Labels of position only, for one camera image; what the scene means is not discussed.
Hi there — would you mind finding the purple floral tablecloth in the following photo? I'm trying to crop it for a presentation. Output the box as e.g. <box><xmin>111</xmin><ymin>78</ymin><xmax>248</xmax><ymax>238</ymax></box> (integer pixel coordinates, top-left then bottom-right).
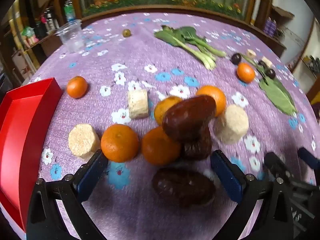
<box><xmin>25</xmin><ymin>12</ymin><xmax>320</xmax><ymax>240</ymax></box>

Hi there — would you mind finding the clear plastic cup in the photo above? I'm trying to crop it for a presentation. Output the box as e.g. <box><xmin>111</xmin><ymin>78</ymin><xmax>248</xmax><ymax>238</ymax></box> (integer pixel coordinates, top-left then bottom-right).
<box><xmin>55</xmin><ymin>19</ymin><xmax>84</xmax><ymax>54</ymax></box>

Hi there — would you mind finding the green bok choy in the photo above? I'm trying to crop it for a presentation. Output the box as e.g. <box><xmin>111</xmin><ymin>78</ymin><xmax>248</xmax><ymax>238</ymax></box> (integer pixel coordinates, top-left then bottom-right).
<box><xmin>175</xmin><ymin>26</ymin><xmax>217</xmax><ymax>62</ymax></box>
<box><xmin>190</xmin><ymin>36</ymin><xmax>227</xmax><ymax>58</ymax></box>
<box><xmin>154</xmin><ymin>25</ymin><xmax>216</xmax><ymax>70</ymax></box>

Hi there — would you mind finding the wooden display shelf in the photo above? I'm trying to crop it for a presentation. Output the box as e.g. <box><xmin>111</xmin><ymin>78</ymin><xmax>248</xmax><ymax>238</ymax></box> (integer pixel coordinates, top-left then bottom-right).
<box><xmin>0</xmin><ymin>0</ymin><xmax>65</xmax><ymax>85</ymax></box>

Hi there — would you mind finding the orange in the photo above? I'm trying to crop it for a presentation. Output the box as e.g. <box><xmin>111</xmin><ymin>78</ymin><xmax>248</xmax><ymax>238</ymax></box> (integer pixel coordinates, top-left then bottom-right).
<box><xmin>154</xmin><ymin>96</ymin><xmax>183</xmax><ymax>126</ymax></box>
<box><xmin>236</xmin><ymin>62</ymin><xmax>256</xmax><ymax>84</ymax></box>
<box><xmin>195</xmin><ymin>85</ymin><xmax>227</xmax><ymax>117</ymax></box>
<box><xmin>141</xmin><ymin>126</ymin><xmax>182</xmax><ymax>166</ymax></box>
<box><xmin>66</xmin><ymin>76</ymin><xmax>88</xmax><ymax>99</ymax></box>
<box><xmin>100</xmin><ymin>124</ymin><xmax>139</xmax><ymax>163</ymax></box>

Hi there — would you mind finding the dark brown date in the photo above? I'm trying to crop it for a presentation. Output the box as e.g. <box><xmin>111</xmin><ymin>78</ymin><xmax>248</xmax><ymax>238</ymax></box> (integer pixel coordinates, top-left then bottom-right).
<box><xmin>180</xmin><ymin>126</ymin><xmax>213</xmax><ymax>161</ymax></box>
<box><xmin>152</xmin><ymin>168</ymin><xmax>217</xmax><ymax>208</ymax></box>
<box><xmin>162</xmin><ymin>95</ymin><xmax>217</xmax><ymax>142</ymax></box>

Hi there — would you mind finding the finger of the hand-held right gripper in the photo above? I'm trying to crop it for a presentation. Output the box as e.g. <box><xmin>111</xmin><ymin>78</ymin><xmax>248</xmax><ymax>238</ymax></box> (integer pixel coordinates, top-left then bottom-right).
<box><xmin>297</xmin><ymin>147</ymin><xmax>320</xmax><ymax>170</ymax></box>
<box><xmin>264</xmin><ymin>152</ymin><xmax>292</xmax><ymax>180</ymax></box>

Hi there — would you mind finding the black bottle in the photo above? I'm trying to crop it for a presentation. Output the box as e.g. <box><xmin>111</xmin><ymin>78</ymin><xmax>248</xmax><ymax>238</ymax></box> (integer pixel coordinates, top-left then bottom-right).
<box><xmin>34</xmin><ymin>21</ymin><xmax>47</xmax><ymax>39</ymax></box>

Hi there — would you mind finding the plastic water bottle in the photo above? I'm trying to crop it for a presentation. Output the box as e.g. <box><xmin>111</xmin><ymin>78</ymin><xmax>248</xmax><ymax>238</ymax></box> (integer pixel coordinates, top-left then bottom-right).
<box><xmin>63</xmin><ymin>0</ymin><xmax>76</xmax><ymax>22</ymax></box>

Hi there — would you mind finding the large green leaf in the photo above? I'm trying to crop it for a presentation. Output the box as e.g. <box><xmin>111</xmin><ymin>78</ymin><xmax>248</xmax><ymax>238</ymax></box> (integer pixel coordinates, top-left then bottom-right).
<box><xmin>241</xmin><ymin>54</ymin><xmax>298</xmax><ymax>116</ymax></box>

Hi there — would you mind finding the wooden wall shelf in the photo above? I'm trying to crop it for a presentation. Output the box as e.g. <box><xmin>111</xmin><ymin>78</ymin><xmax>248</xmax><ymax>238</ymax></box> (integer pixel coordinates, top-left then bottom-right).
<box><xmin>271</xmin><ymin>5</ymin><xmax>295</xmax><ymax>20</ymax></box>

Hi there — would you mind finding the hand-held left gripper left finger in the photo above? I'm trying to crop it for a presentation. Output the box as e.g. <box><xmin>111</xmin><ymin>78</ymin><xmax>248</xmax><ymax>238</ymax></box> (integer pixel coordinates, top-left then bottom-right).
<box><xmin>26</xmin><ymin>149</ymin><xmax>108</xmax><ymax>240</ymax></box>

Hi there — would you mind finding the red box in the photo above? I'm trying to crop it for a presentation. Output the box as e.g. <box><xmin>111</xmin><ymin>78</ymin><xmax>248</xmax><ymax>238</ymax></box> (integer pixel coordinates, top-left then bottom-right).
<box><xmin>0</xmin><ymin>77</ymin><xmax>63</xmax><ymax>233</ymax></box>

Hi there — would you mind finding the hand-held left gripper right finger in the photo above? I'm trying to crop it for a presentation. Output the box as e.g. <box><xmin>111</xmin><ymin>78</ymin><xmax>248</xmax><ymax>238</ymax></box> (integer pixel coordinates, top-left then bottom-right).
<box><xmin>210</xmin><ymin>149</ymin><xmax>293</xmax><ymax>240</ymax></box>

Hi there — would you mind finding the green packet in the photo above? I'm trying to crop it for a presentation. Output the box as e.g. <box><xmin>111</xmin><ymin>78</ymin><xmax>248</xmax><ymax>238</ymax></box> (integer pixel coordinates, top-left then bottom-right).
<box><xmin>21</xmin><ymin>26</ymin><xmax>35</xmax><ymax>38</ymax></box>

